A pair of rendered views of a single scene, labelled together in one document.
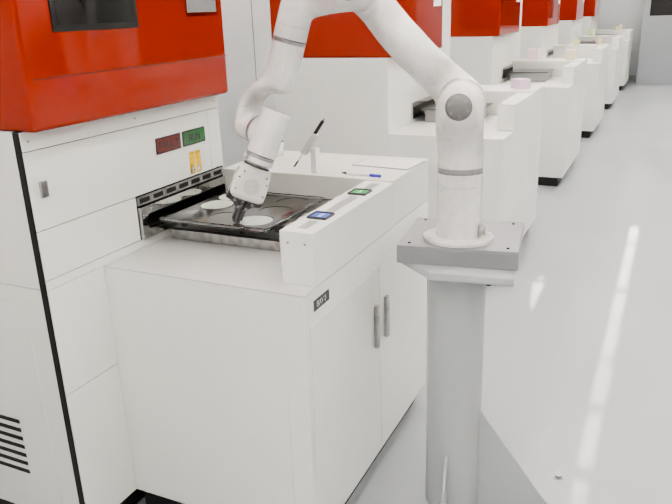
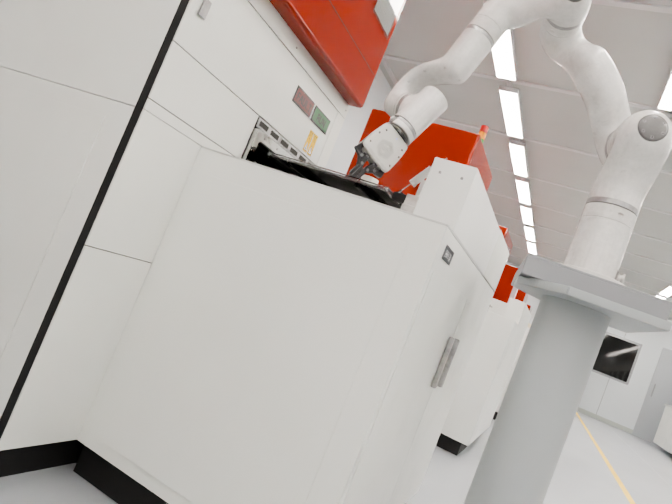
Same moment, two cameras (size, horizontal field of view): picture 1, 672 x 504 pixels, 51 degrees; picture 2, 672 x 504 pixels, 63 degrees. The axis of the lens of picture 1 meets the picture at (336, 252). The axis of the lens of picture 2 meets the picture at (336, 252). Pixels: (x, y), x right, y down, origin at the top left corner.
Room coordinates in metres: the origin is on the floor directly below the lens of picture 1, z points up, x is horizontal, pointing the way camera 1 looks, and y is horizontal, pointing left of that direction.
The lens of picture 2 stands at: (0.53, 0.29, 0.63)
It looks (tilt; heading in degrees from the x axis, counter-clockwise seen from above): 3 degrees up; 358
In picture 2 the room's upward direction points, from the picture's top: 22 degrees clockwise
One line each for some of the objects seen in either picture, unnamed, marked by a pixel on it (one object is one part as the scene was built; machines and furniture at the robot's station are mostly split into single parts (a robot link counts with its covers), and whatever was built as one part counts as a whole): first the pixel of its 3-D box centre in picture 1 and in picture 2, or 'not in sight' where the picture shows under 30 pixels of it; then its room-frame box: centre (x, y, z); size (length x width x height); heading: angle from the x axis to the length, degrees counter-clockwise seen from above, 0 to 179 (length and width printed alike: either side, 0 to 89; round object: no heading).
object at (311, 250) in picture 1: (343, 227); (463, 225); (1.88, -0.02, 0.89); 0.55 x 0.09 x 0.14; 154
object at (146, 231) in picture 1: (186, 204); (286, 171); (2.17, 0.47, 0.89); 0.44 x 0.02 x 0.10; 154
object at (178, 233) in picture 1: (242, 240); not in sight; (1.96, 0.27, 0.84); 0.50 x 0.02 x 0.03; 64
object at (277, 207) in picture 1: (244, 208); (348, 191); (2.10, 0.28, 0.90); 0.34 x 0.34 x 0.01; 64
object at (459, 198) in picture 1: (459, 205); (597, 246); (1.83, -0.34, 0.96); 0.19 x 0.19 x 0.18
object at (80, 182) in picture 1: (141, 178); (270, 106); (2.02, 0.56, 1.02); 0.81 x 0.03 x 0.40; 154
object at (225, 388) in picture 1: (294, 346); (326, 365); (2.12, 0.15, 0.41); 0.96 x 0.64 x 0.82; 154
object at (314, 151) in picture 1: (310, 152); (418, 185); (2.27, 0.07, 1.03); 0.06 x 0.04 x 0.13; 64
